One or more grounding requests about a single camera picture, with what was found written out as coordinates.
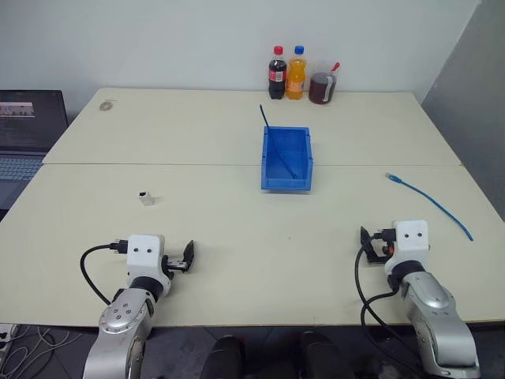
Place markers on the blue plastic storage bin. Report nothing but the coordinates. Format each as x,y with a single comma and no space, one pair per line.
287,166

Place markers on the orange soda bottle blue cap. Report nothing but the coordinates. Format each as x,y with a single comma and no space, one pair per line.
296,77

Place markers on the cola bottle red cap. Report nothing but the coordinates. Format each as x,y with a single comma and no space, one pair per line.
277,75

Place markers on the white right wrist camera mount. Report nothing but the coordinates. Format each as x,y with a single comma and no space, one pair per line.
411,241

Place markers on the black thin stick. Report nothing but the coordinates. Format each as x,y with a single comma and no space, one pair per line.
278,150

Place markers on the dark laptop computer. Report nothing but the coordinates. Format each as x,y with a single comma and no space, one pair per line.
23,134

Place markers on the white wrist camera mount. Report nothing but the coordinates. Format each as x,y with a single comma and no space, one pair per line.
144,252
411,241

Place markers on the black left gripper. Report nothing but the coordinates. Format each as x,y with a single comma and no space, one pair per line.
175,265

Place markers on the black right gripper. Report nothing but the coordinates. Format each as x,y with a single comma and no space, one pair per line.
384,252

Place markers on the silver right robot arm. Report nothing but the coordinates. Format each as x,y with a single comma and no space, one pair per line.
438,316

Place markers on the small round grey disc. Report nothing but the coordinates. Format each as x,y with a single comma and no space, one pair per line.
105,105

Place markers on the dark rounded shape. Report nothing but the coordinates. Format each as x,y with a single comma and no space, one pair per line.
223,357

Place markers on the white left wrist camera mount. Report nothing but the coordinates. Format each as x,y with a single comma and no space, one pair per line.
144,252

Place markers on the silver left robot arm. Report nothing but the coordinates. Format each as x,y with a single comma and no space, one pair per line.
118,316

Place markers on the small white connector piece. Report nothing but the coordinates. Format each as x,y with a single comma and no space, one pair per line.
147,198

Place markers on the white power strip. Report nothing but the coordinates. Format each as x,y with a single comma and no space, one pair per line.
6,339

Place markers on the clear jar brown liquid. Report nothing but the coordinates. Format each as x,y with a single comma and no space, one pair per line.
321,88

